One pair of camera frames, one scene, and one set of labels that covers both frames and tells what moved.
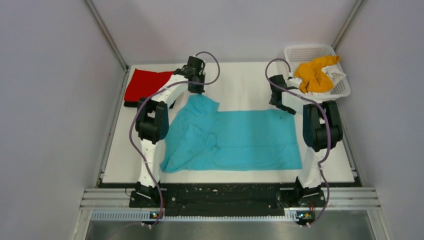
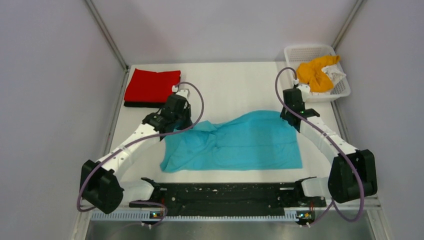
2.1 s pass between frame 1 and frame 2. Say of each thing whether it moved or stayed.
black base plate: stayed
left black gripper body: moved
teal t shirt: moved
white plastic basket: stayed
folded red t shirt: stayed
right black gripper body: moved
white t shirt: stayed
